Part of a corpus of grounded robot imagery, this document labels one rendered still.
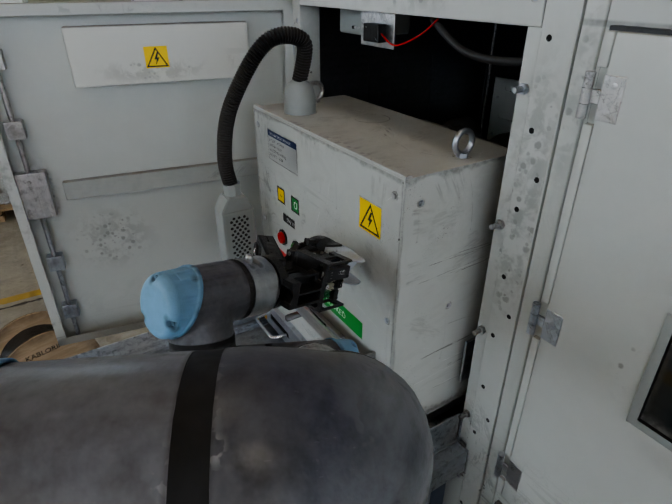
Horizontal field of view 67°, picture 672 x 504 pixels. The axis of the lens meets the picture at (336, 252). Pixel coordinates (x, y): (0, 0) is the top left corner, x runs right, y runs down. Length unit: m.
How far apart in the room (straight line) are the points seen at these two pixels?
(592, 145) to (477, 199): 0.21
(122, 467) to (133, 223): 1.10
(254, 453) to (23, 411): 0.08
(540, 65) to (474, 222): 0.25
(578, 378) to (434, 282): 0.24
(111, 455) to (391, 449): 0.10
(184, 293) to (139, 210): 0.72
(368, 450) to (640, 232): 0.48
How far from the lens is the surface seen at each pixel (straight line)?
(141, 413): 0.20
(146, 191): 1.24
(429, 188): 0.71
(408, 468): 0.22
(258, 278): 0.61
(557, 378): 0.77
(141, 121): 1.19
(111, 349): 1.23
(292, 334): 1.15
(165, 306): 0.55
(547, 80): 0.69
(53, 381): 0.22
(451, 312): 0.87
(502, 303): 0.81
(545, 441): 0.85
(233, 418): 0.19
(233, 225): 1.07
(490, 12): 0.75
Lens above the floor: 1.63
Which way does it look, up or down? 29 degrees down
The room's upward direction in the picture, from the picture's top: straight up
